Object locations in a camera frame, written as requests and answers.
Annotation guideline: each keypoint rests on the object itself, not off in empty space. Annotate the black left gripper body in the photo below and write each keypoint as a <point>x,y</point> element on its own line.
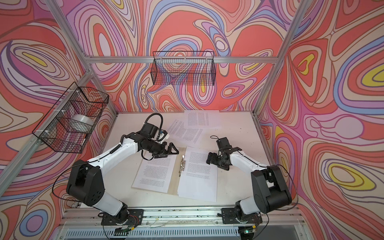
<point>156,148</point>

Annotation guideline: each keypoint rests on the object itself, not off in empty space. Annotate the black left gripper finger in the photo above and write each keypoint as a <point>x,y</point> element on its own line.
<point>172,150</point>
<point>161,156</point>

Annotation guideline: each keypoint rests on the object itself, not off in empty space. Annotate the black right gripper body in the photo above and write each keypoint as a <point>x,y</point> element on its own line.
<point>220,160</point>

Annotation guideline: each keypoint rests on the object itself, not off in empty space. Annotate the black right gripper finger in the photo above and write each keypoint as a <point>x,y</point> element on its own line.
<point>224,166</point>
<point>210,159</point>

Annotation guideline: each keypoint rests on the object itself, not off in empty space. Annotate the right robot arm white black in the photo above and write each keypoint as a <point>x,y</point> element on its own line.
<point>270,191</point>

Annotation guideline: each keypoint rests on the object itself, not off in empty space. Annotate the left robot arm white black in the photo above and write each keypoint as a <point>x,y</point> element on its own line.
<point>86,181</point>

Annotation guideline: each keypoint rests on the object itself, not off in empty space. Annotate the metal folder fastener clip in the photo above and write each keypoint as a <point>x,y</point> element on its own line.
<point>182,166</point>

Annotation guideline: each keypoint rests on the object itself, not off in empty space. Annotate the printed paper sheet front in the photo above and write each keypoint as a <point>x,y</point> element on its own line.
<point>189,136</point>

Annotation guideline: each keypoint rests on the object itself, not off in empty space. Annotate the printed paper sheet back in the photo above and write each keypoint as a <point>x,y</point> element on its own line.
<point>203,119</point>

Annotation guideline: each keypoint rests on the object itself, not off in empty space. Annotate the silver tape roll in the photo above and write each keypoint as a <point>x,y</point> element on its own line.
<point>81,124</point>

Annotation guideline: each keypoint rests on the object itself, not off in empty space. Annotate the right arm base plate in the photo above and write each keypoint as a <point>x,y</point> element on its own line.
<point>235,215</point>

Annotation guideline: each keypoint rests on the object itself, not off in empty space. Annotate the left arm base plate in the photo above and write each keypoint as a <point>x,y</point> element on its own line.
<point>125,217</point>

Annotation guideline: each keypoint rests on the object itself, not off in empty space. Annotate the black wire basket back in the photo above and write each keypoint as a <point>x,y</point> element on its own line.
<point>191,68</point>

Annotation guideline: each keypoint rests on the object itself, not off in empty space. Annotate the black wire basket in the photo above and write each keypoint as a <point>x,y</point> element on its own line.
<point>57,133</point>
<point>191,68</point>

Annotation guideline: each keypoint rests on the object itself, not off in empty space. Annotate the black wire basket left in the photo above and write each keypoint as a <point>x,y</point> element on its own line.
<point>57,133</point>

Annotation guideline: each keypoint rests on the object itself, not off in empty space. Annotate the aluminium front rail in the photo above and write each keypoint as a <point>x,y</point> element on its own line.
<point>182,223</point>

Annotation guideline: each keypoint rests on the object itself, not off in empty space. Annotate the aluminium frame post right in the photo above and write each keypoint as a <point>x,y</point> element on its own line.
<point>294,26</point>

